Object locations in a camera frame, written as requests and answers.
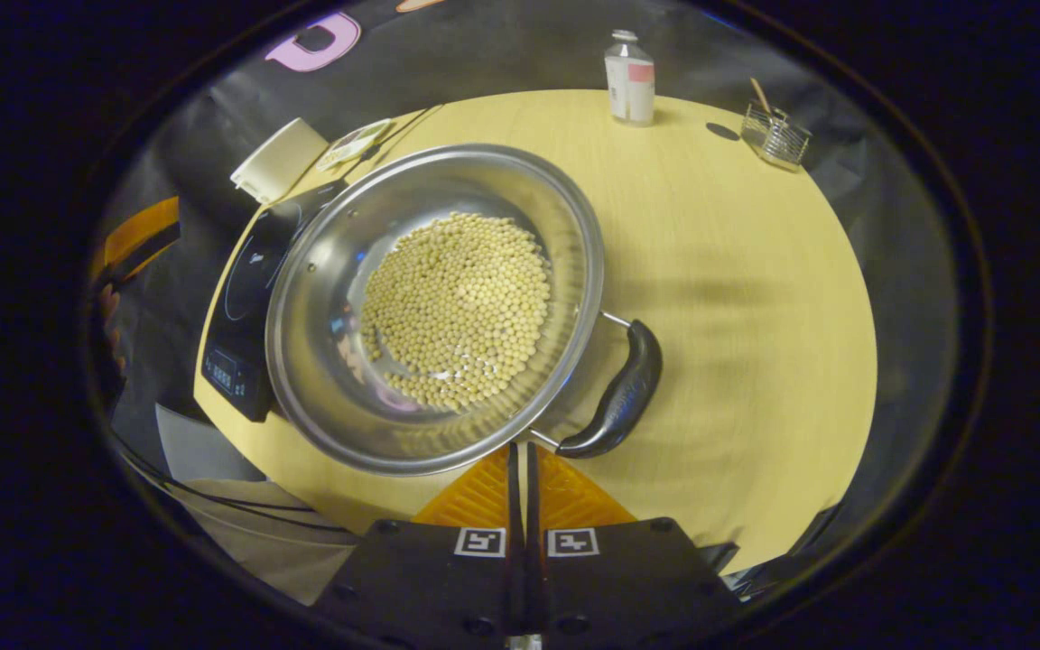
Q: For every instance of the white toaster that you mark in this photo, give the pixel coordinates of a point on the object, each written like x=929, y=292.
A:
x=281, y=162

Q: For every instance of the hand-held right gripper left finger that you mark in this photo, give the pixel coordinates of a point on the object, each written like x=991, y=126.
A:
x=421, y=578

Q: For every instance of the wooden stick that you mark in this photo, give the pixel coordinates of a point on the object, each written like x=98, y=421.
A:
x=760, y=95

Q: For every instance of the white divided dish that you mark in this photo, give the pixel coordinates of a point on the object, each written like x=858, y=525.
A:
x=353, y=144

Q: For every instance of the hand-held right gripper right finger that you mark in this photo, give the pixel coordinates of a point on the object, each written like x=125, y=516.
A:
x=628, y=578

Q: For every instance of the clear glass holder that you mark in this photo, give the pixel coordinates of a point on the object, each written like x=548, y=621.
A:
x=775, y=140

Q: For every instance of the pile of soybeans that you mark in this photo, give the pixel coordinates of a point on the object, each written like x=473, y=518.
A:
x=457, y=307

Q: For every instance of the white plastic bottle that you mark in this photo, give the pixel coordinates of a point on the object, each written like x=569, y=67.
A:
x=630, y=86

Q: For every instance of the black induction cooktop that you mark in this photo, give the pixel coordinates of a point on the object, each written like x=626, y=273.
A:
x=245, y=307

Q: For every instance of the stainless steel pot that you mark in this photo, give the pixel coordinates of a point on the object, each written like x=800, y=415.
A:
x=339, y=271

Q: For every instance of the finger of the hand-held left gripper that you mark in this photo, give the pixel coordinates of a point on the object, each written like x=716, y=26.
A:
x=141, y=230

